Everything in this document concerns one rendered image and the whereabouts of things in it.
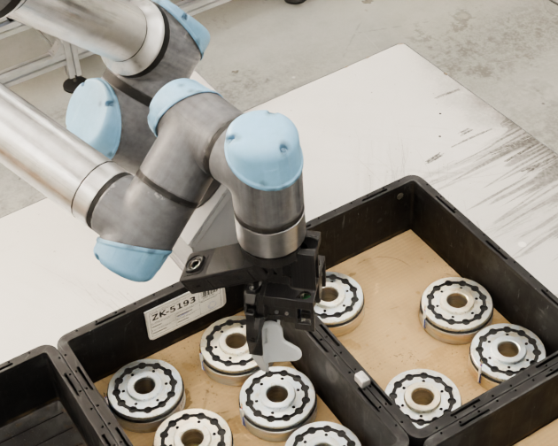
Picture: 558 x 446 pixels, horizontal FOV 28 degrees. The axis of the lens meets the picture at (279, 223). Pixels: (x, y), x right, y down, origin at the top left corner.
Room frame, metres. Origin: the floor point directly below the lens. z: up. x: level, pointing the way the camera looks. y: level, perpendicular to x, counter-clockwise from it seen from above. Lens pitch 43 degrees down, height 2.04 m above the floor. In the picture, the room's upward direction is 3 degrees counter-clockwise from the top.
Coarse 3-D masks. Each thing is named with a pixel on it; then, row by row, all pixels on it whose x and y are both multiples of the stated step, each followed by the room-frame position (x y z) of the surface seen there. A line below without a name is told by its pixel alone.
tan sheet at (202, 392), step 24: (240, 312) 1.10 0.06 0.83; (192, 336) 1.06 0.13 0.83; (168, 360) 1.01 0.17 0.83; (192, 360) 1.01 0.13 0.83; (96, 384) 0.98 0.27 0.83; (192, 384) 0.97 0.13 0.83; (216, 384) 0.97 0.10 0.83; (192, 408) 0.93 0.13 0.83; (216, 408) 0.93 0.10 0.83; (240, 432) 0.88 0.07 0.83
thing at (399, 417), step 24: (384, 192) 1.23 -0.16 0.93; (432, 192) 1.22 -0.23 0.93; (336, 216) 1.19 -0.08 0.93; (456, 216) 1.17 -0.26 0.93; (480, 240) 1.12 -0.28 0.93; (504, 264) 1.07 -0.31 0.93; (552, 360) 0.89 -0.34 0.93; (504, 384) 0.86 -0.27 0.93; (384, 408) 0.84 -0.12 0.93; (456, 408) 0.83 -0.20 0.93; (408, 432) 0.80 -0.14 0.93; (432, 432) 0.79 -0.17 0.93
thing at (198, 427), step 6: (186, 426) 0.87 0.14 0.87; (192, 426) 0.87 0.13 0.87; (198, 426) 0.87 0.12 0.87; (204, 426) 0.87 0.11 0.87; (180, 432) 0.86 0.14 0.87; (186, 432) 0.87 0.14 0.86; (198, 432) 0.87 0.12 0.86; (204, 432) 0.86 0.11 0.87; (174, 438) 0.85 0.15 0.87; (180, 438) 0.85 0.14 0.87; (204, 438) 0.85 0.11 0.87; (210, 438) 0.85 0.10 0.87; (174, 444) 0.84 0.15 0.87; (180, 444) 0.84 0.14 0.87; (204, 444) 0.84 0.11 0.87
